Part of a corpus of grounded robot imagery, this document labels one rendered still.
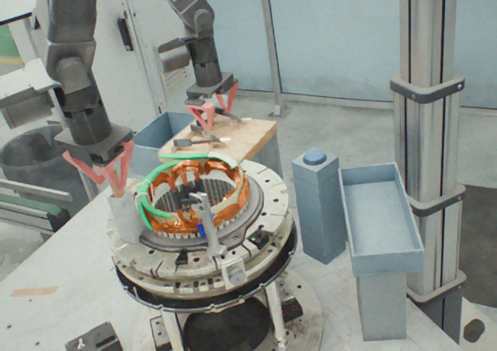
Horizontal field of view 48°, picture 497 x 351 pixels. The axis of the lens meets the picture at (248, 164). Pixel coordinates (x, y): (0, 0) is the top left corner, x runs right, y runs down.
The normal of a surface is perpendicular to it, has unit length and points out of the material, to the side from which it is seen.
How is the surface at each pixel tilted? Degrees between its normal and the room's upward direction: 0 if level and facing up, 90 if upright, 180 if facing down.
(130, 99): 90
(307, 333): 0
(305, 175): 90
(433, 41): 90
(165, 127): 90
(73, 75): 119
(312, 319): 0
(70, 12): 108
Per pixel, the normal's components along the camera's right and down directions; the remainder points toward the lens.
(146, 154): -0.48, 0.53
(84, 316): -0.15, -0.83
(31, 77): 0.04, -0.51
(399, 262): -0.05, 0.54
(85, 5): 0.55, 0.66
